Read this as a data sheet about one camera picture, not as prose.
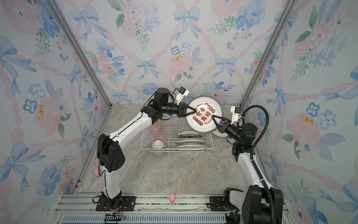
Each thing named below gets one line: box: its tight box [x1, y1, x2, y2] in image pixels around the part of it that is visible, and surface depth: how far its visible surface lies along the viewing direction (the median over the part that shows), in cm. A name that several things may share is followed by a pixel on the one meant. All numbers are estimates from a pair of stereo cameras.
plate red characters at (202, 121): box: [185, 95, 224, 134], surface depth 74 cm
